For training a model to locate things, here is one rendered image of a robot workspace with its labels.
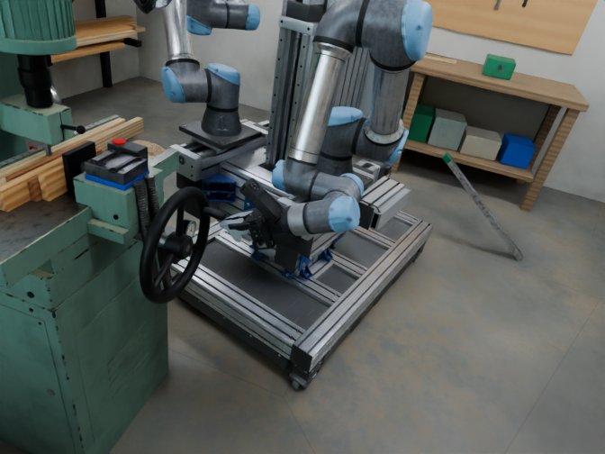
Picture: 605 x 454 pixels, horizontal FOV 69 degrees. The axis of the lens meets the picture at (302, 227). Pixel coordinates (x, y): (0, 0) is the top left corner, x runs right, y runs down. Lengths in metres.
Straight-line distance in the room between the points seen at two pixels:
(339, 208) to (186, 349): 1.16
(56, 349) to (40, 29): 0.69
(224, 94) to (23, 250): 0.92
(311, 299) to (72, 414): 0.96
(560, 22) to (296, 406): 3.31
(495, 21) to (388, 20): 2.99
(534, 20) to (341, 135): 2.83
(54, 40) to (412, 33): 0.71
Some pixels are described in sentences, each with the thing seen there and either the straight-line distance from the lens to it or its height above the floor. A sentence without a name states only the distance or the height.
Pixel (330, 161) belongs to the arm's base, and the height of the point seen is 0.90.
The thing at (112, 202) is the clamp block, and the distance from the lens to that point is 1.03.
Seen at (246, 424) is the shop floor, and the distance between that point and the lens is 1.72.
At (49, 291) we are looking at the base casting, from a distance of 1.07.
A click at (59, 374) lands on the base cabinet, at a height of 0.49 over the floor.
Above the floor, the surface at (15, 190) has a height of 0.94.
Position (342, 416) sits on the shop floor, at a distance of 1.80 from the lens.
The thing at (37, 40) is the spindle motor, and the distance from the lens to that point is 1.03.
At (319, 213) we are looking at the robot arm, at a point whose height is 0.97.
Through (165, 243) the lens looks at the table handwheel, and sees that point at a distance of 1.07.
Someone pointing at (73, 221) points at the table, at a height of 0.89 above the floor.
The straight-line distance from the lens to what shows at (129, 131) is 1.40.
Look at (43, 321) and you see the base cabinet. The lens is 1.15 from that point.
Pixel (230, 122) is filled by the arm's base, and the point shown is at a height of 0.87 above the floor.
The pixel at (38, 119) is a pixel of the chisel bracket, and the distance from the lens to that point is 1.12.
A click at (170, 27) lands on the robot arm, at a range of 1.67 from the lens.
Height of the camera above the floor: 1.46
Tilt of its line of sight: 33 degrees down
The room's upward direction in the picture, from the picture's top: 10 degrees clockwise
